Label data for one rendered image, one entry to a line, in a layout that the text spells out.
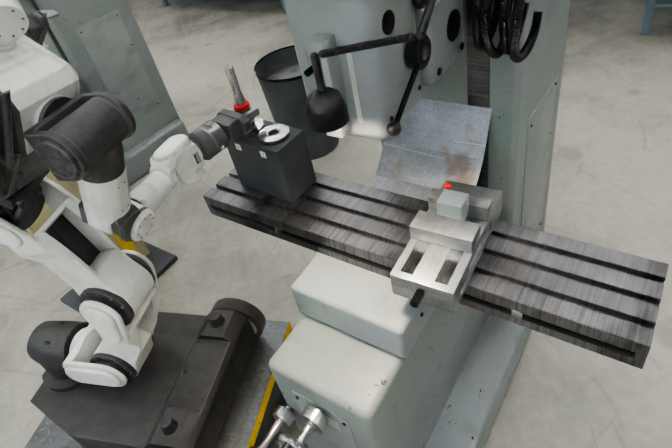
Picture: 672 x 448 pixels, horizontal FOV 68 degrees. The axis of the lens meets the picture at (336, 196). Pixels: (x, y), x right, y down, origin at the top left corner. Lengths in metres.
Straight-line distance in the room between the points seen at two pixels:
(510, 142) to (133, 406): 1.37
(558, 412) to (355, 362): 1.03
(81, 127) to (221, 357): 0.97
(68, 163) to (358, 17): 0.55
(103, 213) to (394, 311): 0.69
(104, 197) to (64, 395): 1.00
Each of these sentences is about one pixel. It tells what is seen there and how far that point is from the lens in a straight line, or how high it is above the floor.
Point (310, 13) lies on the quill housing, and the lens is 0.99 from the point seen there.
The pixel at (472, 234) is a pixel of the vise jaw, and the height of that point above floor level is 1.09.
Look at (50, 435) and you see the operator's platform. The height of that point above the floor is 0.40.
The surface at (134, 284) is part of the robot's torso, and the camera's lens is 1.40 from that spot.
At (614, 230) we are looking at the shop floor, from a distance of 2.79.
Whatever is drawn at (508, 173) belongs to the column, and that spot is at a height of 0.92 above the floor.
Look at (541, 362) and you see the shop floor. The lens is 2.26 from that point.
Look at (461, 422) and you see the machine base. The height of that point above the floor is 0.20.
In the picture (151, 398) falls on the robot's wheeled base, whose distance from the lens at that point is 1.76.
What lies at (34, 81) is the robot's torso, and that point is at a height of 1.61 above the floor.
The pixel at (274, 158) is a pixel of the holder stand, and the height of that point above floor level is 1.14.
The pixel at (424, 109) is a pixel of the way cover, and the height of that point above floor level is 1.11.
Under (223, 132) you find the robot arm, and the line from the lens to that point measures 1.39.
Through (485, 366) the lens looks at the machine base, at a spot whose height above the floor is 0.20.
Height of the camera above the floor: 1.91
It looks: 39 degrees down
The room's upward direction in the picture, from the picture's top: 13 degrees counter-clockwise
